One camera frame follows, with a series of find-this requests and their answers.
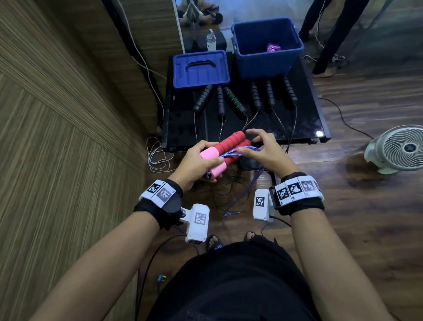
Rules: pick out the black wristband with marker tags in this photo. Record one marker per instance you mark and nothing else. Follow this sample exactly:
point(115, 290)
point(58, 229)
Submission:
point(162, 198)
point(297, 193)

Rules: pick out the person's right foot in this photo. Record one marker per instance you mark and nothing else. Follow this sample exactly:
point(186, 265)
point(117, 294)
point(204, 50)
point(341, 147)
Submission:
point(250, 235)

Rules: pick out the person's left forearm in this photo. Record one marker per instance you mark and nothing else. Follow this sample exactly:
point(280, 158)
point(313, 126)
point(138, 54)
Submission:
point(99, 271)

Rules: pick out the blue bin lid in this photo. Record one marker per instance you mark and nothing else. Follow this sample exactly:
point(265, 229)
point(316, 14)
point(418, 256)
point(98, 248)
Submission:
point(185, 79)

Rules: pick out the white water bottle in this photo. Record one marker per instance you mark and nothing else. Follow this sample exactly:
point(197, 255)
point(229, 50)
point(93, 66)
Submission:
point(211, 41)

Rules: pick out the person's foot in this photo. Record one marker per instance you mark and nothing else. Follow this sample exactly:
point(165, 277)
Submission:
point(214, 243)
point(250, 235)

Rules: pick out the black pouch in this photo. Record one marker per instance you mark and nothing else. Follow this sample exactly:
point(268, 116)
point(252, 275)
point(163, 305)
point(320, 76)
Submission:
point(195, 43)

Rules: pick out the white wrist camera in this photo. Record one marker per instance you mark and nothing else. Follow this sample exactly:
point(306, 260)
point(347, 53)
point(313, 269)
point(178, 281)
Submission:
point(198, 223)
point(261, 205)

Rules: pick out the blue plastic bin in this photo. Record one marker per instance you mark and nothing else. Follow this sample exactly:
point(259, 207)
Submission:
point(264, 67)

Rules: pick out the person's right forearm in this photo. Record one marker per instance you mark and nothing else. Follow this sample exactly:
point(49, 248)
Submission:
point(333, 268)

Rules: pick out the black glossy low table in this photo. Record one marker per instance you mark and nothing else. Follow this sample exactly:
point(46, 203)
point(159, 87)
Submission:
point(181, 129)

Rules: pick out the person's right hand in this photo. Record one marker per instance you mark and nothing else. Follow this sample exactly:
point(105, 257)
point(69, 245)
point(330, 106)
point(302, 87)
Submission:
point(274, 157)

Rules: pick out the person's left hand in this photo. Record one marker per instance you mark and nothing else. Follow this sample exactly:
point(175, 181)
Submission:
point(195, 168)

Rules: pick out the person's left foot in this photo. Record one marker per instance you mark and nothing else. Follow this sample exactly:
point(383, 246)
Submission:
point(214, 243)

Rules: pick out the white floor fan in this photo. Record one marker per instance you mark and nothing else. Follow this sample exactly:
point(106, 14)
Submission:
point(400, 148)

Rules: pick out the person's black clothing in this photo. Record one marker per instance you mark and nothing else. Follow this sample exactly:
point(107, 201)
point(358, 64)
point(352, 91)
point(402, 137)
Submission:
point(234, 284)

